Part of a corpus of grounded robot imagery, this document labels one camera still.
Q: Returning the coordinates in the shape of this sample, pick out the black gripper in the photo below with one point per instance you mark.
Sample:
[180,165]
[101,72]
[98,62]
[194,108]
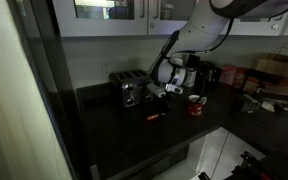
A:
[164,97]

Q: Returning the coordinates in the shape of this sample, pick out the orange marker with white cap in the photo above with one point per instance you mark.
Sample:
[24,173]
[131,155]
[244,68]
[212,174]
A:
[152,117]

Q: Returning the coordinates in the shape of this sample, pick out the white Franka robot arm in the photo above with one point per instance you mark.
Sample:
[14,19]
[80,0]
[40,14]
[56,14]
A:
[204,26]

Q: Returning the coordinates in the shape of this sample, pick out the red white floral mug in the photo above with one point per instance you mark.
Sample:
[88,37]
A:
[195,107]

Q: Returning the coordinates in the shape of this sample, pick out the silver black toaster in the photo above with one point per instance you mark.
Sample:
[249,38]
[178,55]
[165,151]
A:
[130,88]

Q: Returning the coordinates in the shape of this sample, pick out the white carton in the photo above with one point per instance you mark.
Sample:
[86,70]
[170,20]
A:
[190,77]

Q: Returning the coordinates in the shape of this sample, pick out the black coffee machine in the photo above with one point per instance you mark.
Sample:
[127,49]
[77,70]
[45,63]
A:
[208,74]

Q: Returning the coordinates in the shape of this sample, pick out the red box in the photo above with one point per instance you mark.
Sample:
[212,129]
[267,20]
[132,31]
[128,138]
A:
[232,76]

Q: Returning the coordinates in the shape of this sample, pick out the white lower cabinet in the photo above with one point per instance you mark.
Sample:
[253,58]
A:
[227,153]

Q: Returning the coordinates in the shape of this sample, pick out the grey crumpled packet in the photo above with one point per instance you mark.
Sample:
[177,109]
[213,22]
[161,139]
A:
[250,104]

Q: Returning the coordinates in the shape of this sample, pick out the brown paper bag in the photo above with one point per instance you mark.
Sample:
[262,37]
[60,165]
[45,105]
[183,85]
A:
[277,75]

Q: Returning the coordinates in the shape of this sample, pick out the white wall outlet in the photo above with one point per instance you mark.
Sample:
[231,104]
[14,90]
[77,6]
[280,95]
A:
[106,68]

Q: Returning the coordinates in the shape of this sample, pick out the glass door wall cabinet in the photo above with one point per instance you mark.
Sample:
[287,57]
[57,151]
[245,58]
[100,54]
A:
[100,23]

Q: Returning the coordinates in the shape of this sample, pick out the wall cabinet with round knobs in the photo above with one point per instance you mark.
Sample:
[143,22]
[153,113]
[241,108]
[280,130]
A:
[260,28]

